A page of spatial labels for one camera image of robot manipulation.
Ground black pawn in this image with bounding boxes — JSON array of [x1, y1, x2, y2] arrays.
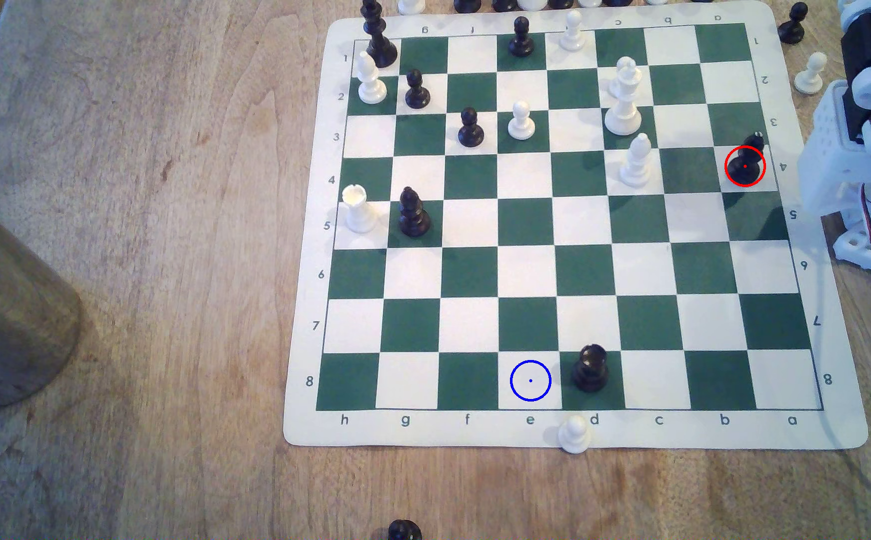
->
[[728, 132, 767, 187]]

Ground black bishop chess piece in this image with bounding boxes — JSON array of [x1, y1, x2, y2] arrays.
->
[[398, 186, 432, 239]]

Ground green white chess mat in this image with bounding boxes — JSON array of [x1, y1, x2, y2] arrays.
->
[[283, 0, 869, 451]]

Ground white rook chess piece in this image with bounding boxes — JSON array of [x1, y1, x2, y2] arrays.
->
[[340, 184, 380, 234]]

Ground black pawn chess piece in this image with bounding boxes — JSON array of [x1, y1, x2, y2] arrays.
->
[[457, 107, 486, 149], [404, 69, 432, 111], [508, 16, 536, 59], [777, 2, 810, 45]]

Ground white pawn chess piece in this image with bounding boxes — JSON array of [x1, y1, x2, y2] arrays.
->
[[558, 414, 593, 456], [559, 9, 587, 53], [793, 51, 829, 96], [508, 101, 537, 142]]

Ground black rook chess piece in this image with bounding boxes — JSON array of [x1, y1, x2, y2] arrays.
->
[[571, 343, 610, 394]]

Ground white bishop chess piece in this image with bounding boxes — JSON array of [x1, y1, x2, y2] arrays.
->
[[356, 51, 389, 105], [619, 133, 653, 189]]

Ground black king chess piece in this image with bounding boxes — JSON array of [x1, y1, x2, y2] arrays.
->
[[360, 0, 399, 69]]

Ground white queen chess piece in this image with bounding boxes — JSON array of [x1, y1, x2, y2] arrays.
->
[[603, 57, 644, 137]]

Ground brown cylindrical container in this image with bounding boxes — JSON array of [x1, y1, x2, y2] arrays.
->
[[0, 183, 83, 411]]

